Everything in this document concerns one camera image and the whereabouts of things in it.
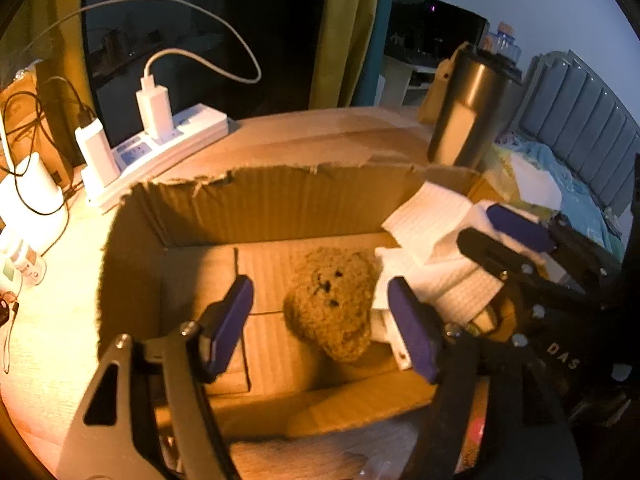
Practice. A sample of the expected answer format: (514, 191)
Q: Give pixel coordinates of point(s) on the white desk lamp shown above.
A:
(30, 195)

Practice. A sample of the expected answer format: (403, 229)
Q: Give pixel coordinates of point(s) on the cardboard box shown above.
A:
(280, 200)

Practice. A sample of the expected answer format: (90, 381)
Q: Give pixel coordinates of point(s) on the dark window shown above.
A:
(200, 40)

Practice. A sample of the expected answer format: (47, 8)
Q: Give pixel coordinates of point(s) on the brown paper bag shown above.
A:
(25, 100)

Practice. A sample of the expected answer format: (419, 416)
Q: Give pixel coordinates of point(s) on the white power strip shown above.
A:
(145, 150)

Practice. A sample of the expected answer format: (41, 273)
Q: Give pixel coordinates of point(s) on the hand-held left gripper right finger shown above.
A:
(412, 330)

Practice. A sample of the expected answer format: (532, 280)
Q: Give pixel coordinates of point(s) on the blue blanket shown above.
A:
(565, 170)

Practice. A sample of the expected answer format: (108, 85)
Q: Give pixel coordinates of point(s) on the steel tumbler with black lid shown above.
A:
(465, 110)

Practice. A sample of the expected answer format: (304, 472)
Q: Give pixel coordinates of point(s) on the yellow curtain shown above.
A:
(65, 20)
(345, 35)

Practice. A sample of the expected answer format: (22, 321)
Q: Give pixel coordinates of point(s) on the white towel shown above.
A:
(430, 220)

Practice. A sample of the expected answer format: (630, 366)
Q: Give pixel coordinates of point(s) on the large black monitor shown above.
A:
(440, 25)

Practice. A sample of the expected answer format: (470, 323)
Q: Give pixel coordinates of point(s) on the clear water bottle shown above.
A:
(502, 40)

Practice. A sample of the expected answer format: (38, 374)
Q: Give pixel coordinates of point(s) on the white side desk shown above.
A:
(400, 80)

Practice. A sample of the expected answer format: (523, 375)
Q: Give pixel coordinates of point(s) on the teal curtain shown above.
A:
(387, 20)

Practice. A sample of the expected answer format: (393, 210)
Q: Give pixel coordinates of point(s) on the grey padded headboard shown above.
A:
(585, 120)

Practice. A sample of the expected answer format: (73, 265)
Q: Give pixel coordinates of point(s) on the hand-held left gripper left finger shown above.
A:
(232, 320)

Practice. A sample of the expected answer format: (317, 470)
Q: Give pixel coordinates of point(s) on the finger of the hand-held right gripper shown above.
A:
(492, 257)
(520, 227)

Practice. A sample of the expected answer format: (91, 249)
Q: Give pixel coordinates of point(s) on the yellow tissue pack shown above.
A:
(535, 180)

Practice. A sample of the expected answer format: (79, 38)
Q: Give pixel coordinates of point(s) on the small labelled bottle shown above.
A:
(25, 270)

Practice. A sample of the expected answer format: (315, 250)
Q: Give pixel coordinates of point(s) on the brown plush bear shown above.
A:
(335, 300)

